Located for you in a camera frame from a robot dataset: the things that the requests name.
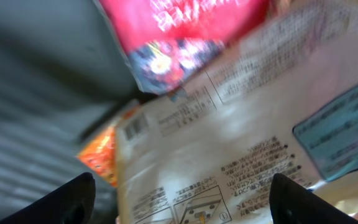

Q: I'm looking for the red purple liner pack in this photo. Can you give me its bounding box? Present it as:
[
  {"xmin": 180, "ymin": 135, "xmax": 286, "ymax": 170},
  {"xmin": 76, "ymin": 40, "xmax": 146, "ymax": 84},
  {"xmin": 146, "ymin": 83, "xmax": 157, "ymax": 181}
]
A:
[{"xmin": 99, "ymin": 0, "xmax": 270, "ymax": 94}]

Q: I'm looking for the orange Kleenex tissue pack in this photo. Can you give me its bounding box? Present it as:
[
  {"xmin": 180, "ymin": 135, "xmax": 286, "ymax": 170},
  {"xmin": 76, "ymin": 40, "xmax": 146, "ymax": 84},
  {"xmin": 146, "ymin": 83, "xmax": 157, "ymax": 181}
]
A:
[{"xmin": 76, "ymin": 105, "xmax": 141, "ymax": 189}]

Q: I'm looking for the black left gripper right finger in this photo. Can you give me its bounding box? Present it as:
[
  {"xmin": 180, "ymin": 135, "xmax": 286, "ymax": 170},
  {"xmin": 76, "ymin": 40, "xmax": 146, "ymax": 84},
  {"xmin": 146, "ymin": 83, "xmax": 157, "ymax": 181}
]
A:
[{"xmin": 269, "ymin": 173, "xmax": 358, "ymax": 224}]

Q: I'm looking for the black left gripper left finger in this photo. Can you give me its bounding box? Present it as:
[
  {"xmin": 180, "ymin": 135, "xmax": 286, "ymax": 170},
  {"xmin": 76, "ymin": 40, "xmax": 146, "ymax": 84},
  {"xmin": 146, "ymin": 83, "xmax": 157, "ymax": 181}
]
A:
[{"xmin": 0, "ymin": 172, "xmax": 96, "ymax": 224}]

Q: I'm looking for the dark grey plastic basket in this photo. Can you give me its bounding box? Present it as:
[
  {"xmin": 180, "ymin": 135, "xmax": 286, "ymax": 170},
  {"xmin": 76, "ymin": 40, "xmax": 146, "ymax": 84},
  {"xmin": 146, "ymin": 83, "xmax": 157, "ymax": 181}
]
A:
[{"xmin": 0, "ymin": 0, "xmax": 138, "ymax": 220}]

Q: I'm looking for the white printed snack bag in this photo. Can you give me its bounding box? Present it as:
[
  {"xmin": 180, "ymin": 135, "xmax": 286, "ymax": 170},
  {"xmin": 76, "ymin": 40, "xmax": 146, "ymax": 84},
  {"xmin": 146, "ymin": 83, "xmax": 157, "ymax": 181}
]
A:
[{"xmin": 117, "ymin": 1, "xmax": 358, "ymax": 223}]

